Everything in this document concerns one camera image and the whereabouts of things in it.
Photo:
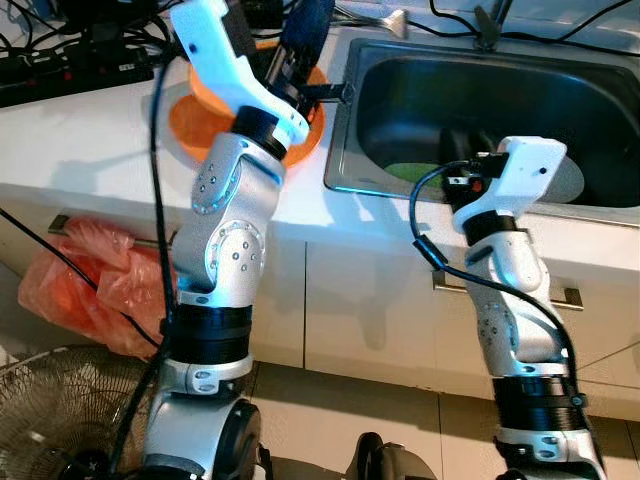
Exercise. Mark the green plate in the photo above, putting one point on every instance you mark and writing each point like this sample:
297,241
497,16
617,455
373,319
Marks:
410,172

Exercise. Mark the orange plate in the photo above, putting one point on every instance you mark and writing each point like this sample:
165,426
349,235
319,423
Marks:
190,135

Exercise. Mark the orange plastic bag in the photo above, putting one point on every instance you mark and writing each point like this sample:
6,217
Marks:
70,290

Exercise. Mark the orange bowl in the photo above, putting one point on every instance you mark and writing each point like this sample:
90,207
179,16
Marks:
203,92

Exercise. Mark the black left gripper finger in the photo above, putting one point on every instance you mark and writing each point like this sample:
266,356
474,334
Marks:
322,25
298,25

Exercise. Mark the metal faucet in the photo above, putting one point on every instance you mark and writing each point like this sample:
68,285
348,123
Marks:
488,35

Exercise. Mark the steel kitchen sink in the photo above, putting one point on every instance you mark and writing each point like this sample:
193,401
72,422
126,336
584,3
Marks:
430,100

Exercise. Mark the white cabinet door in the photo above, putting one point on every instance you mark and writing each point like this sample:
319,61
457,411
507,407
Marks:
285,320
380,320

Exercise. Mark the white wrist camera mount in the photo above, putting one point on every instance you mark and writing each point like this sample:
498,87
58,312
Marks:
215,55
525,165

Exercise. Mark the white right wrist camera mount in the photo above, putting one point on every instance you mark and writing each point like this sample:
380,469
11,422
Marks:
525,165

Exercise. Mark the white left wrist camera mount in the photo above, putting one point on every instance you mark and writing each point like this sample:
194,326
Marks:
215,55

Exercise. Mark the black adapter cluster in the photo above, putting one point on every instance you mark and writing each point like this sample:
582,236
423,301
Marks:
110,25

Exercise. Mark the black power strip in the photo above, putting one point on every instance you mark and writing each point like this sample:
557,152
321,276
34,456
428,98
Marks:
70,78

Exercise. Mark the robot right leg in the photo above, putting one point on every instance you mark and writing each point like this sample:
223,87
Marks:
390,462

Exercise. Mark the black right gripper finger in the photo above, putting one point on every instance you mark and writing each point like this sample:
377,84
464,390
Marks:
481,144
456,145

